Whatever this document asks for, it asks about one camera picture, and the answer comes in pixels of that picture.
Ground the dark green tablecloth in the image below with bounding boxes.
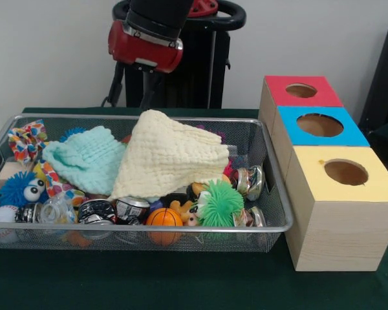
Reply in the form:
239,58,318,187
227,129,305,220
0,106,388,310

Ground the plain wooden block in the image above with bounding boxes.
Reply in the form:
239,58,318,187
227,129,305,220
0,161,36,190

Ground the cream waffle cloth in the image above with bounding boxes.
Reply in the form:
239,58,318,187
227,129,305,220
108,108,231,201

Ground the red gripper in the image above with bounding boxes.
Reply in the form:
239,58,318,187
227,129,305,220
107,19,184,110

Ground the wooden box with three holes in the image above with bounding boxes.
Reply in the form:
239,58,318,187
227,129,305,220
257,75,388,273

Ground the green spiky ball toy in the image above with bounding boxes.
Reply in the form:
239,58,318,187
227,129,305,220
197,180,246,229

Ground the shallow mesh bin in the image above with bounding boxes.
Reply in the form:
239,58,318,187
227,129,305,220
0,114,294,253

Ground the orange plush toy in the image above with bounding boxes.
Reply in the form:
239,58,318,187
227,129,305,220
169,193,208,227

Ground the crushed black and white can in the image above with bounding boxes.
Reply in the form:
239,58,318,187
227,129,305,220
77,198,118,226

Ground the black upright panel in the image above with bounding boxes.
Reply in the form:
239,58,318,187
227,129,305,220
358,21,388,130

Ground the mint waffle cloth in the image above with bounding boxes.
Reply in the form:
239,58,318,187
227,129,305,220
41,125,130,197

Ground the blue spiky ball with eyes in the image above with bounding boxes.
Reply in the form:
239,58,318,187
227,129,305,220
0,170,49,208

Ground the white toy baseball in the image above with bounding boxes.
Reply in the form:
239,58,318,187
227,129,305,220
0,205,20,243

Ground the multicolour patterned fabric bow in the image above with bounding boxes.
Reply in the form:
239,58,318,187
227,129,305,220
6,119,49,165

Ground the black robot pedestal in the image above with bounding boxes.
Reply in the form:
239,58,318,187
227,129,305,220
112,0,246,110

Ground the orange toy basketball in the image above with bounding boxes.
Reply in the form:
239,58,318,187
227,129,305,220
145,207,184,246

